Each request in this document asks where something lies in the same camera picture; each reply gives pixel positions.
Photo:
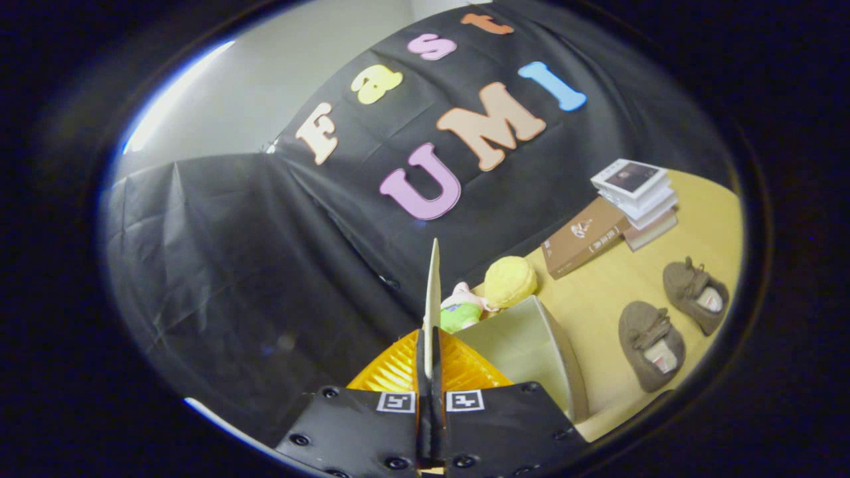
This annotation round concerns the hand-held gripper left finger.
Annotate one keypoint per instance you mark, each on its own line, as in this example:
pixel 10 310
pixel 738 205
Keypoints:
pixel 358 431

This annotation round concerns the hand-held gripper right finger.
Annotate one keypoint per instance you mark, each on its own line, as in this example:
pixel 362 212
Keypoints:
pixel 505 431

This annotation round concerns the beige fabric storage box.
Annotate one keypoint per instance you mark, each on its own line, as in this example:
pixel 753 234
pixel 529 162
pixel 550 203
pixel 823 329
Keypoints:
pixel 524 345

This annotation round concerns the brown fuzzy shoe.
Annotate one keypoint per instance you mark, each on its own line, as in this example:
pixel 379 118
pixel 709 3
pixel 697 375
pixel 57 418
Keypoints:
pixel 647 332
pixel 687 285

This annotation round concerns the pink and green plush toy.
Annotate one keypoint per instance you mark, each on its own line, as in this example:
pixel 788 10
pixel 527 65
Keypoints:
pixel 458 315

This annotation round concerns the yellow round plush toy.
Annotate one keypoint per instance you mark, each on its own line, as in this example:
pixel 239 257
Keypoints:
pixel 510 282

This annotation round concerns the pinkish brown book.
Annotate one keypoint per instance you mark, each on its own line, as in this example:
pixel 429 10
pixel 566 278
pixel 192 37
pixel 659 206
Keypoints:
pixel 654 234

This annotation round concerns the plain white book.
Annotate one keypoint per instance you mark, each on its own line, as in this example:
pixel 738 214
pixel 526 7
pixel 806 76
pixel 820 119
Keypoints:
pixel 647 209

